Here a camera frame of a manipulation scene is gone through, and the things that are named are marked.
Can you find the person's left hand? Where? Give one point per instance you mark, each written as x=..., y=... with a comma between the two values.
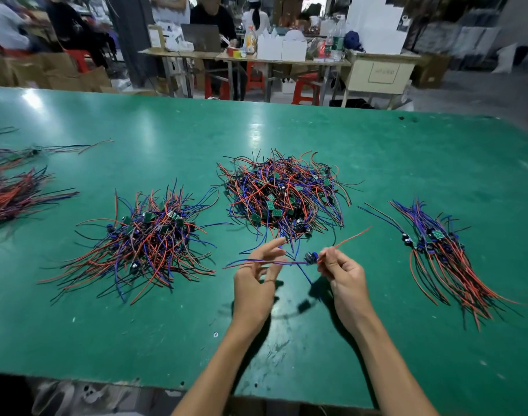
x=253, y=294

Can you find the person's right hand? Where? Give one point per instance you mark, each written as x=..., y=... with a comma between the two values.
x=349, y=290

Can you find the person's left forearm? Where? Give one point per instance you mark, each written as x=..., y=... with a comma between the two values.
x=216, y=377

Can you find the person's right forearm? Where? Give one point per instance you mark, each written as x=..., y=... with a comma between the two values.
x=390, y=372

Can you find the red plastic stool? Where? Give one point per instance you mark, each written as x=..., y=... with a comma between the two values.
x=77, y=60
x=306, y=89
x=255, y=78

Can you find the cream cabinet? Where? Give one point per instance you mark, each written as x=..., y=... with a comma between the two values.
x=381, y=78

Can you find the brown cardboard box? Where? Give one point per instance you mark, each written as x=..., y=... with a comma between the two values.
x=434, y=71

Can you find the long wooden work table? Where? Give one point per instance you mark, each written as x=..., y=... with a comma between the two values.
x=247, y=58

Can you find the row of white containers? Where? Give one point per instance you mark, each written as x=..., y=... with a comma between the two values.
x=281, y=47

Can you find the dark blue bag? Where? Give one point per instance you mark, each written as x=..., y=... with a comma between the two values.
x=353, y=40

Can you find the grey laptop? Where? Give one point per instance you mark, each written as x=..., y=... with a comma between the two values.
x=201, y=37

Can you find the stack of white boxes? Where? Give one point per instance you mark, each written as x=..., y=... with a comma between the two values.
x=377, y=26

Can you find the dark pillar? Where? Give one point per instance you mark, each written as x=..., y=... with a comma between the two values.
x=134, y=34

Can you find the row of cardboard boxes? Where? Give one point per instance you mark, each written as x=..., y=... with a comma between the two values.
x=47, y=72

